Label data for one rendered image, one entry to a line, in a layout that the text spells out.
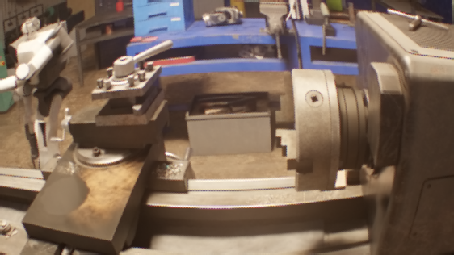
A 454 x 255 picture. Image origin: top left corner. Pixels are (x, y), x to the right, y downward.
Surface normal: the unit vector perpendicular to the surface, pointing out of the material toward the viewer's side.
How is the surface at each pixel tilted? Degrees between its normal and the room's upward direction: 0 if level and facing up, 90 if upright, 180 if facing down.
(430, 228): 90
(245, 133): 90
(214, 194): 0
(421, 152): 90
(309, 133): 65
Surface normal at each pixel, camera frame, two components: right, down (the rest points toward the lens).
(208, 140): -0.08, 0.46
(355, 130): -0.15, 0.07
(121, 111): -0.10, -0.89
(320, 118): -0.16, -0.15
